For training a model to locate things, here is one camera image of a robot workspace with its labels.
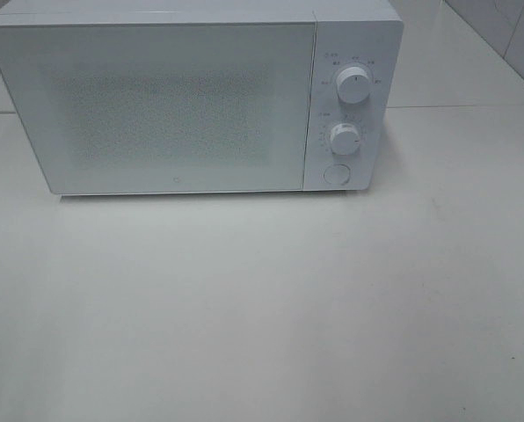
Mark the round microwave door button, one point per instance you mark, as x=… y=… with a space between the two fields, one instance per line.
x=337 y=174

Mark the white microwave knob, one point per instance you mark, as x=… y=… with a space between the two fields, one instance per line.
x=344 y=139
x=353 y=84

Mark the white microwave door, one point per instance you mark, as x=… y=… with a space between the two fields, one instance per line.
x=113 y=109

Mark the white microwave oven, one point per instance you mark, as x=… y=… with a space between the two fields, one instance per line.
x=364 y=32

